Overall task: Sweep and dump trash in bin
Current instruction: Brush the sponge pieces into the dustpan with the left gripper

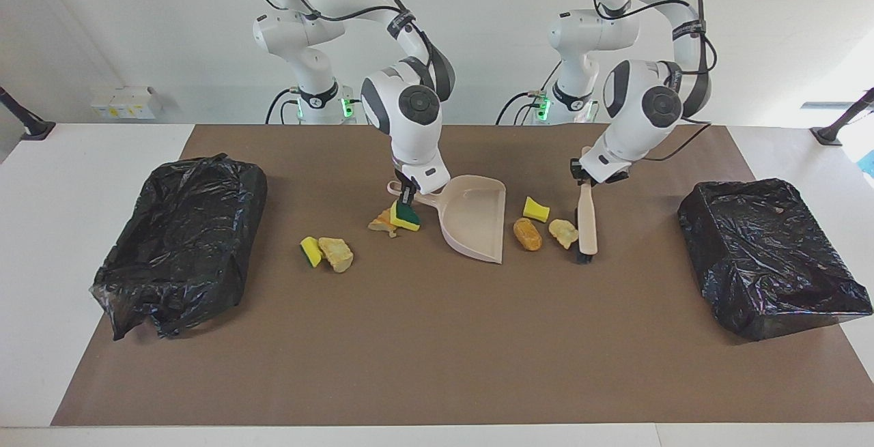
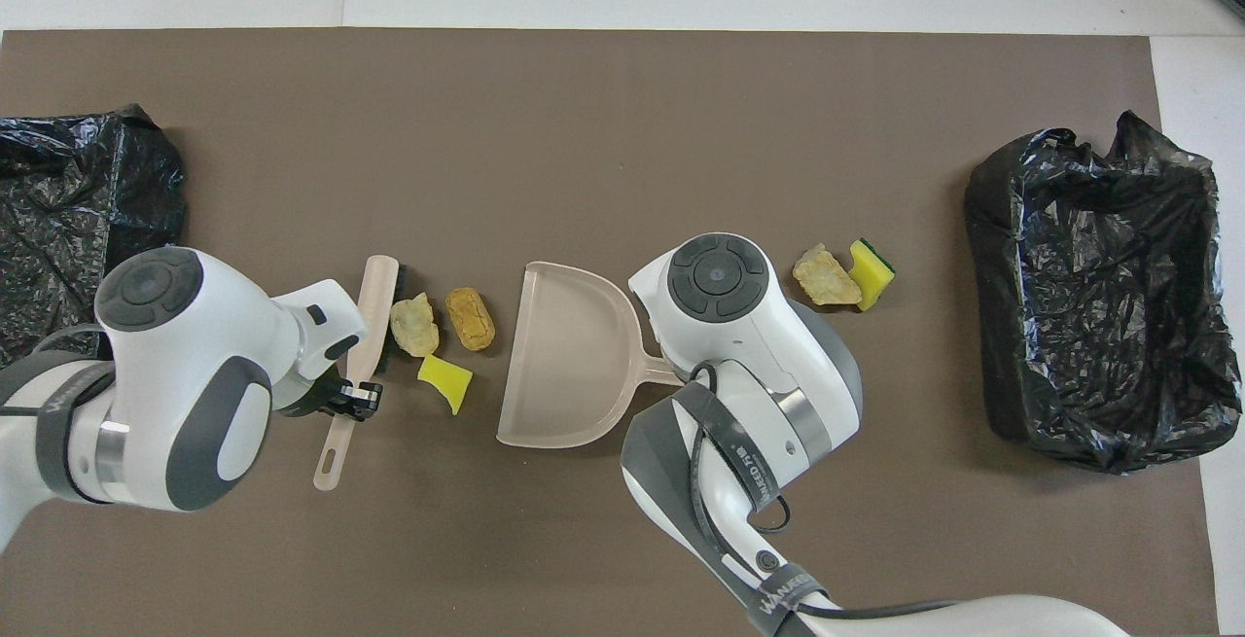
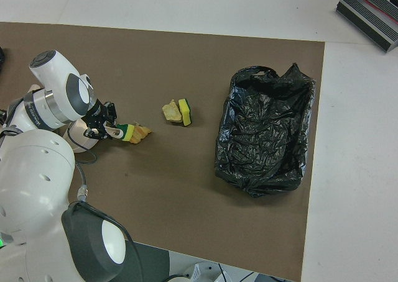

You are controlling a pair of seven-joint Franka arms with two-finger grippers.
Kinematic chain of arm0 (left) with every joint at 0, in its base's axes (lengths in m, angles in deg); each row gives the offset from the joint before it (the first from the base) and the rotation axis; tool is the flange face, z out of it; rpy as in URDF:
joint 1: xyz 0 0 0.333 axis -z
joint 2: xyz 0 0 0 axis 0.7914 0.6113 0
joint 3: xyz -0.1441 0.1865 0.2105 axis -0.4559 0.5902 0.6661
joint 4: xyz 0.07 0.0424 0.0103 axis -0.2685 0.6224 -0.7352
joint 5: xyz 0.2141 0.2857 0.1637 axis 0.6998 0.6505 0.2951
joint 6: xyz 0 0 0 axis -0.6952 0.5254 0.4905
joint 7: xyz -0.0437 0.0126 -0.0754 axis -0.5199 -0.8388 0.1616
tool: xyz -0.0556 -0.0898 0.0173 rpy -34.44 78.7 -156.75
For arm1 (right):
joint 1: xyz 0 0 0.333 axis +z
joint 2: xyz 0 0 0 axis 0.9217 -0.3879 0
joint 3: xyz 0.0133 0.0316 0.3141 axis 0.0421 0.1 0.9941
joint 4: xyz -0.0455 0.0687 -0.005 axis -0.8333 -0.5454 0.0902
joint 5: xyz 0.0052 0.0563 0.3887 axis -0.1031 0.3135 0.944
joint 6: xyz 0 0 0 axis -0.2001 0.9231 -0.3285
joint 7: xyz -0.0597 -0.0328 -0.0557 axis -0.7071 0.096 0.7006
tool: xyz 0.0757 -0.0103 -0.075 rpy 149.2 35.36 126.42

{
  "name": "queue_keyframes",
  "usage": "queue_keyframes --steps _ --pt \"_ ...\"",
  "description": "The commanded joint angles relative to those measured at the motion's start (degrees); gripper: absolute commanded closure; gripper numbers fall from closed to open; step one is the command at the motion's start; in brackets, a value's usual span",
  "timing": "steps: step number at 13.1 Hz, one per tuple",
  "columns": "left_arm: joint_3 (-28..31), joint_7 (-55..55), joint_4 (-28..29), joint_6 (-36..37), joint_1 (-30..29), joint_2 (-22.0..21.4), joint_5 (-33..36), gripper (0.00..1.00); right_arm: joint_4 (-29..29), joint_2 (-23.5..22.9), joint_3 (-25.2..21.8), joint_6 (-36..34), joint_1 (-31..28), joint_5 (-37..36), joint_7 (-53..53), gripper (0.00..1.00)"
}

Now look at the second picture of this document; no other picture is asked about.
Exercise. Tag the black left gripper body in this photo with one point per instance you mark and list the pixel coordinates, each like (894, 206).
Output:
(316, 399)

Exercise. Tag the plain yellow sponge piece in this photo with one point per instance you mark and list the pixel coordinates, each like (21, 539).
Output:
(444, 379)

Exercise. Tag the pale sponge scrap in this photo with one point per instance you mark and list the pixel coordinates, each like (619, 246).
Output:
(414, 326)

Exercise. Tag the beige hand brush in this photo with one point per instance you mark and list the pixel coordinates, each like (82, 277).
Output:
(374, 297)

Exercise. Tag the brown oval sponge scrap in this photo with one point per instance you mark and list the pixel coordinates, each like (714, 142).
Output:
(470, 318)

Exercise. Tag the beige plastic dustpan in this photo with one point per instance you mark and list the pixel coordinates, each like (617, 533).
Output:
(564, 355)

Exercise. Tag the pale beige scrap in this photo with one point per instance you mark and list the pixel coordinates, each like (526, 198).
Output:
(826, 277)

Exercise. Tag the small yellow green sponge piece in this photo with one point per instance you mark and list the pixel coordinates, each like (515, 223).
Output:
(873, 272)

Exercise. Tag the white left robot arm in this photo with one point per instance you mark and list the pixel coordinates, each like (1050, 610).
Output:
(175, 374)

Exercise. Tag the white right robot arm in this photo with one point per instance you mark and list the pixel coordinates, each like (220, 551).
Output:
(739, 345)

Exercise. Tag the empty black bag-lined bin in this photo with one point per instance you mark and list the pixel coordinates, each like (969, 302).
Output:
(58, 180)

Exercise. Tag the black bag-lined bin with flap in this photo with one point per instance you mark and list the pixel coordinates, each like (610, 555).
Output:
(1070, 229)

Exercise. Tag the brown table mat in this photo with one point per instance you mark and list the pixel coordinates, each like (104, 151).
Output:
(486, 131)

